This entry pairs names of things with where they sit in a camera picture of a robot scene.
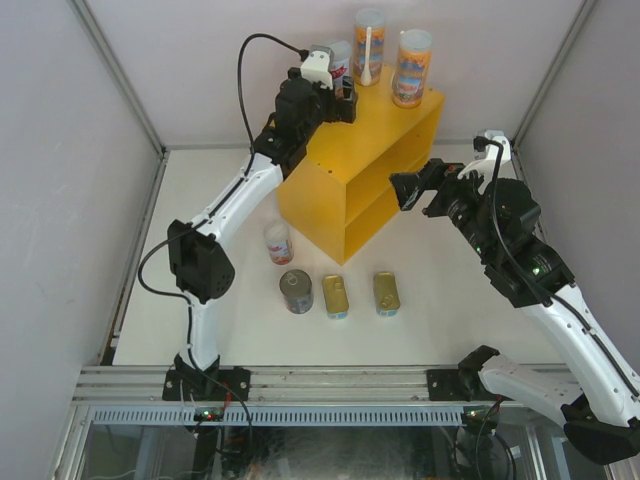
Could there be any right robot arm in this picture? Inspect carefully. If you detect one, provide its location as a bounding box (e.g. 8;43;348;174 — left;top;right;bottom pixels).
390;158;639;465

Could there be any yellow two-shelf cabinet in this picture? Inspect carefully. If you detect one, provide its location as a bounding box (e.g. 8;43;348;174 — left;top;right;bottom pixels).
277;83;445;265

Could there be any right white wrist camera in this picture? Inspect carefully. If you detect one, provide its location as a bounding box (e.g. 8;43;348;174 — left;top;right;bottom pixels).
458;129;512;179

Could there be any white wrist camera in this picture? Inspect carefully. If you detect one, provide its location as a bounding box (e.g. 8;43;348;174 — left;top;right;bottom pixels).
300;45;333;90
458;129;512;179

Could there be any grey slotted cable duct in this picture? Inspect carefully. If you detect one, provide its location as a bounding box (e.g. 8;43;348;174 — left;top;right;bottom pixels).
92;405;464;427

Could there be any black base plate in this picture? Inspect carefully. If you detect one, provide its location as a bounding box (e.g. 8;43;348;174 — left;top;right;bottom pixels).
426;368;497;402
162;366;251;402

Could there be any left black camera cable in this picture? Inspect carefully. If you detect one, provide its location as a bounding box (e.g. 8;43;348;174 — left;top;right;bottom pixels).
137;33;309;361

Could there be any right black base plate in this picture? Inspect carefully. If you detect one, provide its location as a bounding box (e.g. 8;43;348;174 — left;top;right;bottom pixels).
426;368;497;402

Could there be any small red-white can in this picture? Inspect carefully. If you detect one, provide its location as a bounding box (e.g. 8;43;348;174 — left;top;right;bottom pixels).
263;220;294;265
327;40;352;98

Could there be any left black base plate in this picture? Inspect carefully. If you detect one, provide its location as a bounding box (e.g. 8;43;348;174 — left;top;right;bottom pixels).
162;366;251;402

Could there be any aluminium front rail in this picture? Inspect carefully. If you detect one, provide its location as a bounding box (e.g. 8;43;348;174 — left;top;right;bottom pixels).
73;366;443;405

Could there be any round tomato tin can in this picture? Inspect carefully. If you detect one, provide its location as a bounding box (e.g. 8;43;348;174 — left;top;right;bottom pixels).
279;269;313;314

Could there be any flat gold tin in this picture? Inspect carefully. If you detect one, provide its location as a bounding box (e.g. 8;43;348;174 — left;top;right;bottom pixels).
373;272;401;317
322;275;349;320

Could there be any tall can with white spoon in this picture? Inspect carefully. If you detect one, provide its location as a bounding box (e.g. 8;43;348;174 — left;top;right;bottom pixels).
352;8;386;87

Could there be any flat gold tin left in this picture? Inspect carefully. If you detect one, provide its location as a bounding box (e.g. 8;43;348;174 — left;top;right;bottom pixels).
322;275;349;320

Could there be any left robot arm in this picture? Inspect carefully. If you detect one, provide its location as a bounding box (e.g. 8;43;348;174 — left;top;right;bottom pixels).
167;68;358;400

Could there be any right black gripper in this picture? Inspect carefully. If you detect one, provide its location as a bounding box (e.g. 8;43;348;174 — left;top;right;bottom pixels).
391;157;498;261

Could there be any flat gold tin right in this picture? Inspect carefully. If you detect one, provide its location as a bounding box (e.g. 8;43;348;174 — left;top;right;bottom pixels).
373;272;401;317

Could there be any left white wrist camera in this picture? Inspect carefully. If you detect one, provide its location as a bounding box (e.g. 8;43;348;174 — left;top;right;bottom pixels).
300;45;333;90

